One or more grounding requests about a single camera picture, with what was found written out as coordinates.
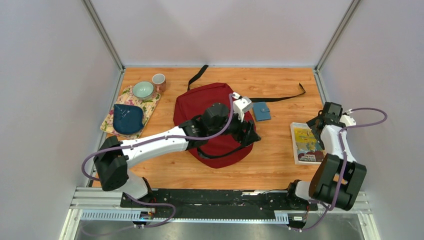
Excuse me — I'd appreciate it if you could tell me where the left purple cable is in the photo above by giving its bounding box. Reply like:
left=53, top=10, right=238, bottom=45
left=81, top=92, right=236, bottom=238

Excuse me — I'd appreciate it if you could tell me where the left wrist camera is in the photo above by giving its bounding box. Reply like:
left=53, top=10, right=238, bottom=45
left=232, top=92, right=253, bottom=122

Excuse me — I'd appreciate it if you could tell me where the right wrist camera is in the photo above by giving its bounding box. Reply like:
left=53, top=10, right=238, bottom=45
left=339, top=112, right=357, bottom=127

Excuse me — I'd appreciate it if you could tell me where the yellow picture book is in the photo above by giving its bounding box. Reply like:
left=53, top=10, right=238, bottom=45
left=290, top=122, right=326, bottom=165

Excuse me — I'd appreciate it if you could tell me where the light green ceramic bowl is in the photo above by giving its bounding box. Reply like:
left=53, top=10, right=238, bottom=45
left=132, top=81, right=155, bottom=101

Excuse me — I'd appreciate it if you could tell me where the pink ceramic mug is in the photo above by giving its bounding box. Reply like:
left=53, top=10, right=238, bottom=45
left=151, top=73, right=167, bottom=94

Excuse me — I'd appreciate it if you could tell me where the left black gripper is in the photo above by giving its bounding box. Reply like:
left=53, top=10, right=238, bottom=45
left=209, top=109, right=262, bottom=148

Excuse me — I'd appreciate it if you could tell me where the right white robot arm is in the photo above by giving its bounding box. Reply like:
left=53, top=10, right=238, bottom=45
left=285, top=102, right=367, bottom=211

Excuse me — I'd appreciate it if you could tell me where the floral fabric tray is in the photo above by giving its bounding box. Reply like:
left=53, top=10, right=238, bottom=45
left=100, top=85, right=161, bottom=140

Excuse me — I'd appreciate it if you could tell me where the blue card wallet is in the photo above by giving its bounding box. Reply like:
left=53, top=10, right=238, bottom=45
left=252, top=101, right=272, bottom=122

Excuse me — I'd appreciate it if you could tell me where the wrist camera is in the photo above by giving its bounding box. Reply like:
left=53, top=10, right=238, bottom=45
left=339, top=112, right=357, bottom=127
left=232, top=92, right=253, bottom=122

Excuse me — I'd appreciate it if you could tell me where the red backpack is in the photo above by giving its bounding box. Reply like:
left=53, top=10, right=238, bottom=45
left=173, top=64, right=307, bottom=170

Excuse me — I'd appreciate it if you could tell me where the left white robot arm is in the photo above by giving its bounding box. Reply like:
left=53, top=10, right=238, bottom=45
left=93, top=97, right=261, bottom=208

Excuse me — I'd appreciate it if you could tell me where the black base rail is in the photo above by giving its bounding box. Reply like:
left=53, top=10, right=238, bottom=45
left=141, top=188, right=319, bottom=228

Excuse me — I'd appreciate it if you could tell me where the dark blue leaf plate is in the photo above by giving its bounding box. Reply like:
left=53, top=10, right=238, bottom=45
left=112, top=104, right=145, bottom=135

